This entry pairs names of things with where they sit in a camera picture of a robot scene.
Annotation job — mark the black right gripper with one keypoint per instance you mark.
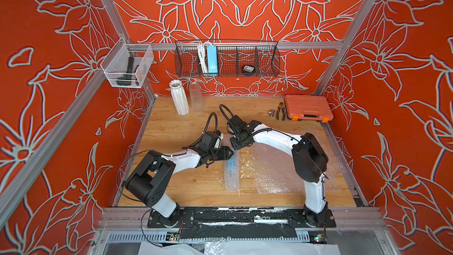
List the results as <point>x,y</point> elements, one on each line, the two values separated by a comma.
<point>235,147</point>

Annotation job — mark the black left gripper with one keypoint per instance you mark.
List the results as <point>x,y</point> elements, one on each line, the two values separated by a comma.
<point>225,153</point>

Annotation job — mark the bubble wrap sheet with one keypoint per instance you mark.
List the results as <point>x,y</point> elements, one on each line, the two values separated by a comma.
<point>272,171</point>

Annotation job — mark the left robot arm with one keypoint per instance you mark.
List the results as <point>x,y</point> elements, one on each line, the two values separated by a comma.
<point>150,179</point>

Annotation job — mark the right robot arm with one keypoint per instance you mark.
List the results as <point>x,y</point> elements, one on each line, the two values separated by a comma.
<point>310,161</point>

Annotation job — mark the orange tool case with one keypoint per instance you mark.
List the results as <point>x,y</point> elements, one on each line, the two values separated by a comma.
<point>307,107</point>

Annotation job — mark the small black device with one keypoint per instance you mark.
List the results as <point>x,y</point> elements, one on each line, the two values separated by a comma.
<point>248,69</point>

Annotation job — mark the light blue box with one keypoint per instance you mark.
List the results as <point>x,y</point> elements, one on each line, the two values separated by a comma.
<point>211,51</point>

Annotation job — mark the dark green flashlight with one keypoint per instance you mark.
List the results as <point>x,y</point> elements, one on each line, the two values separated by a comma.
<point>126,79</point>

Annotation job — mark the aluminium horizontal back bar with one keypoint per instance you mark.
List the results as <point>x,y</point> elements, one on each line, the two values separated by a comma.
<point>318,45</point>

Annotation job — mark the clear acrylic box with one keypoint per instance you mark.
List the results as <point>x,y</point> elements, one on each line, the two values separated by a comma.
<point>115,63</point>

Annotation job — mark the aluminium left side bar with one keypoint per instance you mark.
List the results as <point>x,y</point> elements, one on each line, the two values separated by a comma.
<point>16,191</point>

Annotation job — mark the orange handled pliers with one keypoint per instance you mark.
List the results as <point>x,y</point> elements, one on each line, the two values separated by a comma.
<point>281,112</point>

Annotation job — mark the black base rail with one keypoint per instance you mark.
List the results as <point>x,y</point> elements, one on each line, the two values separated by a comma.
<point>202,224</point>

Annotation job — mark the black wire basket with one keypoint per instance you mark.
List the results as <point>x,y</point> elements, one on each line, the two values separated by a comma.
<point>192,61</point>

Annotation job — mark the aluminium frame post left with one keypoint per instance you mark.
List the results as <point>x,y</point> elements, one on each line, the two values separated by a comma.
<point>121,31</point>

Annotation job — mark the aluminium frame post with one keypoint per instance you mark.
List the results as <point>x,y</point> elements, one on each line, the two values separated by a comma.
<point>121,31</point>
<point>350,35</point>

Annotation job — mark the aluminium frame post right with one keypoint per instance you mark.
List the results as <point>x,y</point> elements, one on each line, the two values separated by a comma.
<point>350,35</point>

